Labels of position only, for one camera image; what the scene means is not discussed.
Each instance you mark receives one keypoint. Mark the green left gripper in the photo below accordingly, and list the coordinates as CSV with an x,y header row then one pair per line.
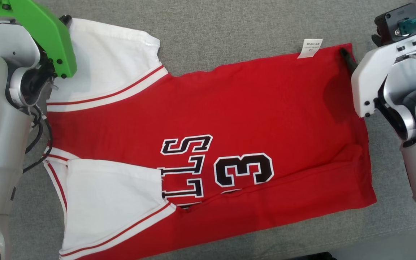
x,y
49,36

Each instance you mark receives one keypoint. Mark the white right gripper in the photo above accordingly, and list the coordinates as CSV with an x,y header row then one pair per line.
x,y
374,72

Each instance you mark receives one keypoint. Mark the red and white basketball jersey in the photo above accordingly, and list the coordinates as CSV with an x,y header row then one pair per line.
x,y
247,115

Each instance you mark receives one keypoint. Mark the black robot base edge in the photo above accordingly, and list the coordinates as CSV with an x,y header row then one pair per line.
x,y
312,256

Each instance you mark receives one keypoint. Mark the grey fabric sofa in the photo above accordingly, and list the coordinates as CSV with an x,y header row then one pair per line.
x,y
229,29

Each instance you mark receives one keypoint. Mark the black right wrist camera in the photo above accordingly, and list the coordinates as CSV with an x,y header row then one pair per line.
x,y
388,23

